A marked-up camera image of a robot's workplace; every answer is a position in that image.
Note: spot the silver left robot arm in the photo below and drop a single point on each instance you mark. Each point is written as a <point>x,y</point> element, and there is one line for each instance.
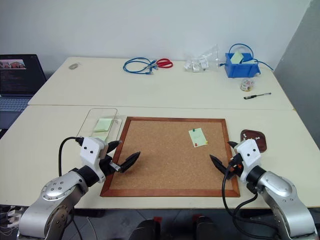
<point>55,197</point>

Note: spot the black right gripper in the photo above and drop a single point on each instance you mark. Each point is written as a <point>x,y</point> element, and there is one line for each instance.
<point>236,167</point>

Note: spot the black pen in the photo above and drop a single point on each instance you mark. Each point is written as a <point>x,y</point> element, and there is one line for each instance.
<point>257,96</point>

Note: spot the small grey oval object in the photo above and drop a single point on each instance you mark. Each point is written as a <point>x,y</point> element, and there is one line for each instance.
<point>74,66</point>

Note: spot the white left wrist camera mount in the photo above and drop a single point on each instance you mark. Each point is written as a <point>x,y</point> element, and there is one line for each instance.
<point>91,152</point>

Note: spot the brown object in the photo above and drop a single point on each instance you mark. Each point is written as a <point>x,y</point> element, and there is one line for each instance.
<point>261,145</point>

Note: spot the green sticky note pad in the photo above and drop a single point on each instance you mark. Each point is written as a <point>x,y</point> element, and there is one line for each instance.
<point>103,125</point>

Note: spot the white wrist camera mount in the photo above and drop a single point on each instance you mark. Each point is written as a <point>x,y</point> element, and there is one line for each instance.
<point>248,156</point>
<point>91,152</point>

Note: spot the light green paper note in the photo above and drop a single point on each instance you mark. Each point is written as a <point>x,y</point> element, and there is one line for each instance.
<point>198,138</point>

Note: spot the clear plastic tray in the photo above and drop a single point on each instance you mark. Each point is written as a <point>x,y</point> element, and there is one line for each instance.
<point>90,125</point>

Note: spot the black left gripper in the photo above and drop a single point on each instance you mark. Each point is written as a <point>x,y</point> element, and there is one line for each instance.
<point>106,166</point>

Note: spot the dark laptop computer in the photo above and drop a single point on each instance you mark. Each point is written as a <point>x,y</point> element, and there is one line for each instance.
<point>20,80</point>

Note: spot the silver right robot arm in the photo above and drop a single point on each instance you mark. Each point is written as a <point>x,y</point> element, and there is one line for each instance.
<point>282,197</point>

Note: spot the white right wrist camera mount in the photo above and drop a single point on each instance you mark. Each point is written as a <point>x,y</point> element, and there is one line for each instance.
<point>248,156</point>

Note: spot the blue plastic bin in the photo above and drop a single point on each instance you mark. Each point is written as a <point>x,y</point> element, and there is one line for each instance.
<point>241,70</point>

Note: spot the clear plastic round container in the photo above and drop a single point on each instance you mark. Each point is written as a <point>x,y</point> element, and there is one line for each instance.
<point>247,84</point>

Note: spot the dark rounded shape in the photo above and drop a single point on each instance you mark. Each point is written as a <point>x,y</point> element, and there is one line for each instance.
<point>146,230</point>
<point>205,228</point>

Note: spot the clear bag of white parts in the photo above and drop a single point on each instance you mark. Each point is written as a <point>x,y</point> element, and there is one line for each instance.
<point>200,63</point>

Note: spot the wood framed cork board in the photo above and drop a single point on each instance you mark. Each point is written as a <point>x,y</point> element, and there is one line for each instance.
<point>165,160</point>

